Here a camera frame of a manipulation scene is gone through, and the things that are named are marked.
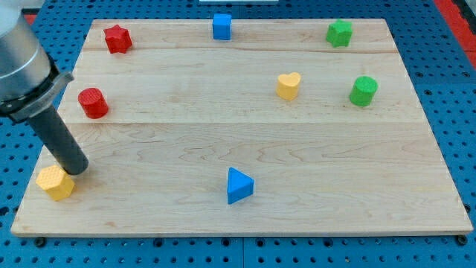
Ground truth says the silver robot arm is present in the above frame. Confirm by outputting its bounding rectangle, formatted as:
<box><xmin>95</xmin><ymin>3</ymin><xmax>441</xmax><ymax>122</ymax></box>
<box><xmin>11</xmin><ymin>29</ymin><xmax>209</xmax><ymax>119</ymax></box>
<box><xmin>1</xmin><ymin>1</ymin><xmax>89</xmax><ymax>175</ymax></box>

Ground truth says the red star block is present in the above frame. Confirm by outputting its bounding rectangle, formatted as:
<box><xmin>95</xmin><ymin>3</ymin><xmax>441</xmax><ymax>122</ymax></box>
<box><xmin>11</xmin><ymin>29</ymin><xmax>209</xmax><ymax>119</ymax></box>
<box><xmin>103</xmin><ymin>25</ymin><xmax>132</xmax><ymax>54</ymax></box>

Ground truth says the green cylinder block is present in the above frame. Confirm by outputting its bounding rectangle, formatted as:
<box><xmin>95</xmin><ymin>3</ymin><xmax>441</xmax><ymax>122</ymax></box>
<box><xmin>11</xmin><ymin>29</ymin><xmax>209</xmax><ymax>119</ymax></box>
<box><xmin>349</xmin><ymin>76</ymin><xmax>379</xmax><ymax>106</ymax></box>

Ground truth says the blue cube block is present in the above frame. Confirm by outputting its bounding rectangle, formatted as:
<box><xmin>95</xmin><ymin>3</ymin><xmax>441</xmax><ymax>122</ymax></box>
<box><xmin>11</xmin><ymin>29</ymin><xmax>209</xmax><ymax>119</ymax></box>
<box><xmin>212</xmin><ymin>13</ymin><xmax>232</xmax><ymax>40</ymax></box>

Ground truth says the yellow heart block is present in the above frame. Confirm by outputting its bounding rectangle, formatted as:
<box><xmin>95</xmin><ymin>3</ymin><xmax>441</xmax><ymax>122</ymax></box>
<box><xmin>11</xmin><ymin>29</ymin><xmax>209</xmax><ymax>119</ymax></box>
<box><xmin>276</xmin><ymin>72</ymin><xmax>301</xmax><ymax>101</ymax></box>

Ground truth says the wooden board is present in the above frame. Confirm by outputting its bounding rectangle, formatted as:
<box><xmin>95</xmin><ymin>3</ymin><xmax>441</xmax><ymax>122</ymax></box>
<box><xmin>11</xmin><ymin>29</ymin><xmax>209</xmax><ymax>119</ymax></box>
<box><xmin>11</xmin><ymin>19</ymin><xmax>473</xmax><ymax>237</ymax></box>

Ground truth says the green star block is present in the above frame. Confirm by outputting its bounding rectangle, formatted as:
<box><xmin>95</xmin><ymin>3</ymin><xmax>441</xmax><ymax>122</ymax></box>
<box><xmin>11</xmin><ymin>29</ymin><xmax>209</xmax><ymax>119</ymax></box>
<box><xmin>326</xmin><ymin>19</ymin><xmax>353</xmax><ymax>48</ymax></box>

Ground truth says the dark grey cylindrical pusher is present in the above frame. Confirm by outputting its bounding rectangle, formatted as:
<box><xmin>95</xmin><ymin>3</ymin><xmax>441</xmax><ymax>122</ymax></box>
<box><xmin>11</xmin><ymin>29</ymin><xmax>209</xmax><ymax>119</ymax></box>
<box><xmin>27</xmin><ymin>105</ymin><xmax>89</xmax><ymax>175</ymax></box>

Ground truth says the red cylinder block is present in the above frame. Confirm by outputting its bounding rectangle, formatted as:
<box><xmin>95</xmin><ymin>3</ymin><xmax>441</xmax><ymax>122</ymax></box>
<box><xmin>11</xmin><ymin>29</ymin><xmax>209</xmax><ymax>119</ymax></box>
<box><xmin>77</xmin><ymin>88</ymin><xmax>109</xmax><ymax>119</ymax></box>

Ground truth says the yellow hexagon block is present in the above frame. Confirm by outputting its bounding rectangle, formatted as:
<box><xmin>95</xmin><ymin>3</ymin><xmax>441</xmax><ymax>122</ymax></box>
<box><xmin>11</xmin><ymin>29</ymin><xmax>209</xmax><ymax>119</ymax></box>
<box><xmin>35</xmin><ymin>165</ymin><xmax>75</xmax><ymax>201</ymax></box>

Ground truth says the blue triangle block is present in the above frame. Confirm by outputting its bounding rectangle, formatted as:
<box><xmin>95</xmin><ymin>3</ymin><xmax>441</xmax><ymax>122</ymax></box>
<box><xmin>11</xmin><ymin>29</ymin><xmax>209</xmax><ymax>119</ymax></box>
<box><xmin>227</xmin><ymin>167</ymin><xmax>254</xmax><ymax>205</ymax></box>

